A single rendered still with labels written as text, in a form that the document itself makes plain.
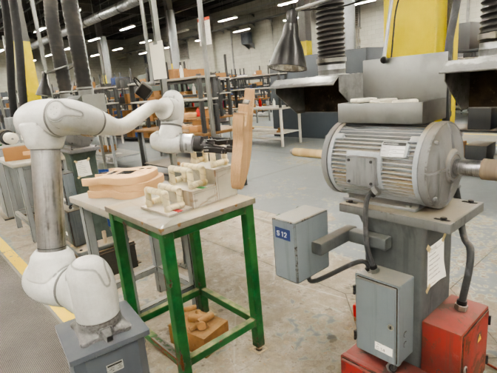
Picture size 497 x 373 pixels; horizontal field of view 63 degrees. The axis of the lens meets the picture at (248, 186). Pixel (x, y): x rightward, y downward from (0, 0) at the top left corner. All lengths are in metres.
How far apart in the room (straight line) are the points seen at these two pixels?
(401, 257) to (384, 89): 0.55
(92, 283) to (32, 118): 0.61
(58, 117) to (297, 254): 0.89
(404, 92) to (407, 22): 0.95
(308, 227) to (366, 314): 0.33
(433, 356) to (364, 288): 0.29
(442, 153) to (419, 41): 1.13
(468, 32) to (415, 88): 5.02
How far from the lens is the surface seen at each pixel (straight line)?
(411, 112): 1.24
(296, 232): 1.22
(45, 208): 1.64
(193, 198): 2.07
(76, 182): 3.67
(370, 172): 1.26
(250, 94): 1.93
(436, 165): 1.22
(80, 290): 1.53
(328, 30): 1.53
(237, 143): 1.73
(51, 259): 1.65
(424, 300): 1.38
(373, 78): 1.46
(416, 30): 2.29
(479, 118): 6.24
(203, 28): 4.74
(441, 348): 1.41
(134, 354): 1.63
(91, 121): 1.53
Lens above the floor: 1.53
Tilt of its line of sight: 14 degrees down
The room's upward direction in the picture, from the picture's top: 5 degrees counter-clockwise
